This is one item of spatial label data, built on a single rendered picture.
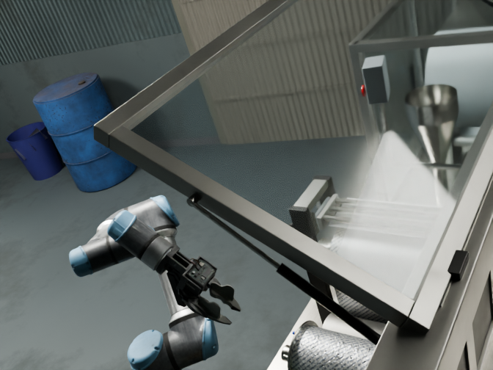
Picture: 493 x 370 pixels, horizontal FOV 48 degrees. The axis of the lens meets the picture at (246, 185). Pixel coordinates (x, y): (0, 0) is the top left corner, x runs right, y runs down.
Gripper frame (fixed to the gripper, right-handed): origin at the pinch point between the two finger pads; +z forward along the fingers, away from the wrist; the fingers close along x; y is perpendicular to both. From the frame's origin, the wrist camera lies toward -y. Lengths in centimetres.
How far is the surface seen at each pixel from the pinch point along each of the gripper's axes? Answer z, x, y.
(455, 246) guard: 21, -2, 60
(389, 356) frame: 20, -23, 57
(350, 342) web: 23.8, 3.2, 16.0
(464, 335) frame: 28, -12, 57
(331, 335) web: 20.3, 4.0, 12.7
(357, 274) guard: 11, -16, 59
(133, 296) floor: -61, 93, -226
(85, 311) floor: -81, 72, -243
